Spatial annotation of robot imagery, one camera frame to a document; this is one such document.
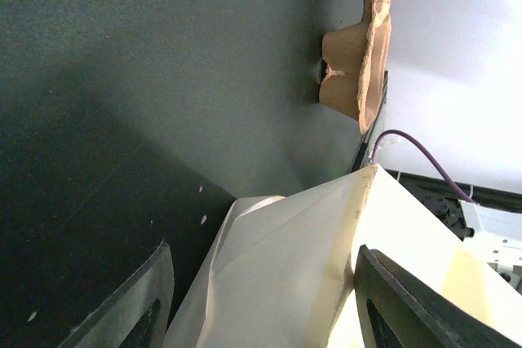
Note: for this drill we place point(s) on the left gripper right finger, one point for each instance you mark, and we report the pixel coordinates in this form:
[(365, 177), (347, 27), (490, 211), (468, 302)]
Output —
[(396, 309)]

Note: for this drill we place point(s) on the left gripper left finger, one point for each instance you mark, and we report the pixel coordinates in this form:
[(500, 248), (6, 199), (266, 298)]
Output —
[(137, 313)]

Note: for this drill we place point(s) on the brown paper bag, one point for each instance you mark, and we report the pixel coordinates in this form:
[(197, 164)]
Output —
[(280, 271)]

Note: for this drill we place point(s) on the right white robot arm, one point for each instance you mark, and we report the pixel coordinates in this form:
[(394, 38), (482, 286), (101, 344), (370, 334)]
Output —
[(496, 240)]

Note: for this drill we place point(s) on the black mounting rail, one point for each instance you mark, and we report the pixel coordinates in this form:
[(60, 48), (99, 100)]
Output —
[(442, 201)]

